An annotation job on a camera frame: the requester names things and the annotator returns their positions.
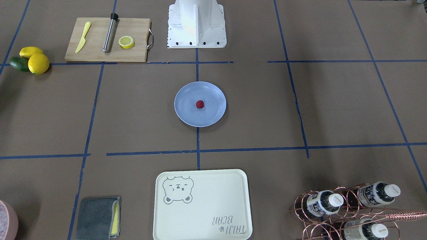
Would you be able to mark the lemon half slice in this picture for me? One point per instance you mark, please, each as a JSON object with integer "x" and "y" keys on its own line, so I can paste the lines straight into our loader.
{"x": 126, "y": 42}

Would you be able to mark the pink bowl with ice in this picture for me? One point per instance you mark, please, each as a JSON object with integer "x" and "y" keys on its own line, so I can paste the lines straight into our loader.
{"x": 9, "y": 221}

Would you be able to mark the blue plate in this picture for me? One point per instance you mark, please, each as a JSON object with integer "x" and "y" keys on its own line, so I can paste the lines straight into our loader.
{"x": 214, "y": 100}

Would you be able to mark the red strawberry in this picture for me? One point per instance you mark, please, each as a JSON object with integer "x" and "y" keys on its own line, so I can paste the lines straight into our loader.
{"x": 199, "y": 104}

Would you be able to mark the yellow plastic knife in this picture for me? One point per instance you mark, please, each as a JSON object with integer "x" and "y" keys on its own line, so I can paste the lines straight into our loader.
{"x": 83, "y": 37}

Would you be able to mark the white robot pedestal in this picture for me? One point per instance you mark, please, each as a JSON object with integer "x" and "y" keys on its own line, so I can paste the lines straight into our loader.
{"x": 196, "y": 24}

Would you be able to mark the copper wire bottle rack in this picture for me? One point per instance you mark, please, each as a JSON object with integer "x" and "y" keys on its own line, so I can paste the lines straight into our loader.
{"x": 331, "y": 227}

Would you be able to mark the cream bear tray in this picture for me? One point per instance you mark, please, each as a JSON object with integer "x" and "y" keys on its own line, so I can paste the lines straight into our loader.
{"x": 202, "y": 205}

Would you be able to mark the yellow lemon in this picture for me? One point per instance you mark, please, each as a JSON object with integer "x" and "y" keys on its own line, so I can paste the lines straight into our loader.
{"x": 38, "y": 63}
{"x": 29, "y": 51}

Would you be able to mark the steel cylinder black cap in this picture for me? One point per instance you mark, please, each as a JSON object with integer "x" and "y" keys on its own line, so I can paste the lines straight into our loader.
{"x": 110, "y": 33}

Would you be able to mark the tea bottle white cap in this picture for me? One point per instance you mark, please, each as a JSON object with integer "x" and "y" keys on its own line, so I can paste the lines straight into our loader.
{"x": 378, "y": 194}

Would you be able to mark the green lime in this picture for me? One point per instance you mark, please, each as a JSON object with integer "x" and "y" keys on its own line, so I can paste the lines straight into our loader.
{"x": 19, "y": 63}

